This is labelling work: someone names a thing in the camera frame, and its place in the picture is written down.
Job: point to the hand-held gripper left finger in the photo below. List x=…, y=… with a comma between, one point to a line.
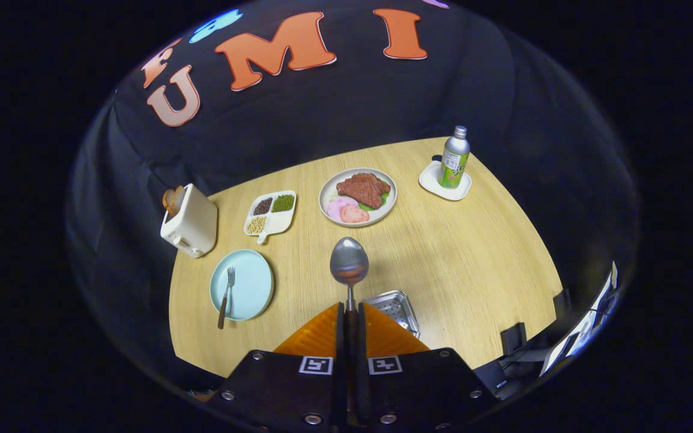
x=286, y=385

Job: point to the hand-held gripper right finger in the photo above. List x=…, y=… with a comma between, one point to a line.
x=418, y=385

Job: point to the perforated steel tray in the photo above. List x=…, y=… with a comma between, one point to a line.
x=397, y=310

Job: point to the light blue round plate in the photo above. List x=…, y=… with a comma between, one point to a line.
x=250, y=288

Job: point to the white divided dish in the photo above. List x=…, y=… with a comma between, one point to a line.
x=277, y=225

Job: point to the pile of yellow soybeans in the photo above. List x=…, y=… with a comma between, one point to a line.
x=255, y=225

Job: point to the pile of dark red beans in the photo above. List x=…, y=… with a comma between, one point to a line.
x=262, y=205

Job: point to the red pink ham slice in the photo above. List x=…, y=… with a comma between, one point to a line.
x=355, y=215

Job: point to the pile of green mung beans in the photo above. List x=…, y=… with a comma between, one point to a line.
x=283, y=202

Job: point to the pale pink ham slice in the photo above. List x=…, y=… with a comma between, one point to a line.
x=337, y=207

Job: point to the green lettuce leaf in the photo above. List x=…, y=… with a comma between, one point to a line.
x=382, y=203

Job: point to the white toaster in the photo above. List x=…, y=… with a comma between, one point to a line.
x=193, y=222

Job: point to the round beige food plate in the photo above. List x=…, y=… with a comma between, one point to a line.
x=326, y=195

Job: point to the brown steak piece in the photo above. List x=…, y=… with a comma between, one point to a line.
x=363, y=189

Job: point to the white square coaster dish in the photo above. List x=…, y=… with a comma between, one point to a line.
x=428, y=180

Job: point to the brown bread slice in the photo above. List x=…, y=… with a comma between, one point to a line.
x=169, y=202
x=178, y=195

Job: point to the green label metal bottle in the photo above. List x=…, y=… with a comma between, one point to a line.
x=453, y=162

